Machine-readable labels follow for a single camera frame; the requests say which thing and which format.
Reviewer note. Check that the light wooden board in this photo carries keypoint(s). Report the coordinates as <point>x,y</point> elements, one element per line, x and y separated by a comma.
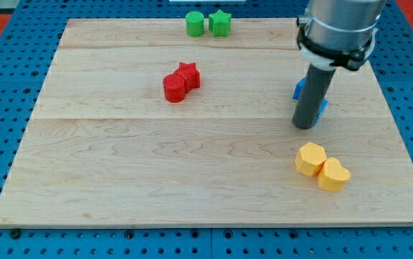
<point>104,149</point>

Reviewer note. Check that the red star block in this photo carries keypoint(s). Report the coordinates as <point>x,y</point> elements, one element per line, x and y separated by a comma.
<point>190,75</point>

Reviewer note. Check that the blue block behind rod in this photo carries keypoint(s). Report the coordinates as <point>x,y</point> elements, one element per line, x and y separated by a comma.
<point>298,89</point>

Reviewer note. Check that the green star block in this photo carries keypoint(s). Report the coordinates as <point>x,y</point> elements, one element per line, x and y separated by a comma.
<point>220,23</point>

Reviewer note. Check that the green cylinder block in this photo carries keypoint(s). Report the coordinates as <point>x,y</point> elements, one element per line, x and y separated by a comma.
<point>194,24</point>

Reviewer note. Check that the yellow hexagon block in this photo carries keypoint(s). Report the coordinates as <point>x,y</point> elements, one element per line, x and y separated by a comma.
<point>310,159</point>

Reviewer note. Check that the red cylinder block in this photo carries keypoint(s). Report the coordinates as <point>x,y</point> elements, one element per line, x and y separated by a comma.
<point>174,89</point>

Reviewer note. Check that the yellow heart block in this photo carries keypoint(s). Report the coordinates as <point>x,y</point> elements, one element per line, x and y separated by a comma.
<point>333,176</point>

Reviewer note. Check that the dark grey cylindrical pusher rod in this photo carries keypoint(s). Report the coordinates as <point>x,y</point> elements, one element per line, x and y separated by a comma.
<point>313,93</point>

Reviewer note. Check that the blue block lower right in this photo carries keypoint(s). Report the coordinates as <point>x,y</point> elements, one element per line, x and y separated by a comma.
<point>321,110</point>

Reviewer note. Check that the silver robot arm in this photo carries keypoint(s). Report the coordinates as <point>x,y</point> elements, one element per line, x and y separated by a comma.
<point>332,34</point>

